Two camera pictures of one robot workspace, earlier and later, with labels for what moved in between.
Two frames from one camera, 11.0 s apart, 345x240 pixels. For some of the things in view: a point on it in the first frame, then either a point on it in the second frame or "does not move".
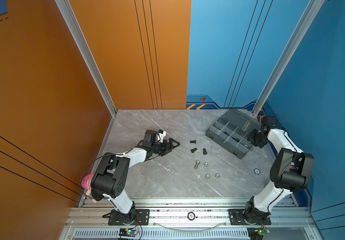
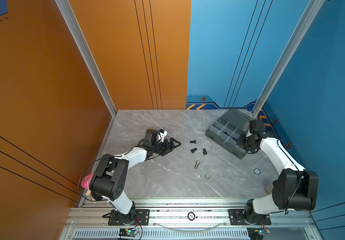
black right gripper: x=250 y=138 to x=239 y=143
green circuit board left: x=126 y=232 does not move
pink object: x=86 y=180 does not move
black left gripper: x=166 y=149 does not move
